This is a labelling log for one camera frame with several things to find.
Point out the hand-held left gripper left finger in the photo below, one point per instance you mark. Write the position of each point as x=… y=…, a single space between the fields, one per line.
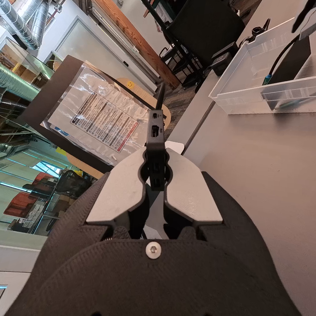
x=118 y=192

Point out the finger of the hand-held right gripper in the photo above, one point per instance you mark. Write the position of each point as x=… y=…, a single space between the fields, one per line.
x=302 y=17
x=308 y=31

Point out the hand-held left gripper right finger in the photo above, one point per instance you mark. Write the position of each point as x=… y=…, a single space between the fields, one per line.
x=192 y=195

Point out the black usb hub adapter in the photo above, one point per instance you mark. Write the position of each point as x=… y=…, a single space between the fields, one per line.
x=155 y=143

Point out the clear plastic bin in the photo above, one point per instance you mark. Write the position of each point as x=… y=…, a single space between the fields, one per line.
x=237 y=98

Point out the black clip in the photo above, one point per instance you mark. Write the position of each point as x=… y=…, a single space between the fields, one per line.
x=259 y=28

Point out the white display stand base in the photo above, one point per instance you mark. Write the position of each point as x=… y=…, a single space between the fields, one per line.
x=176 y=147

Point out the black power adapter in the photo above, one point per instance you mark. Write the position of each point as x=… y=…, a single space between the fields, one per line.
x=223 y=60

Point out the black display board instruction sheet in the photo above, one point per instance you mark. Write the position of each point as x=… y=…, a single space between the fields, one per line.
x=74 y=103

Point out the yellow smiley sticker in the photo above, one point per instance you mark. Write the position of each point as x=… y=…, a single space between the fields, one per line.
x=130 y=84

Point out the white door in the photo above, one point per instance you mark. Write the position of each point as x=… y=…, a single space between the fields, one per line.
x=93 y=42

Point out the silver ceiling ductwork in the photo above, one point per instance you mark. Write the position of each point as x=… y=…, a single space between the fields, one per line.
x=29 y=19

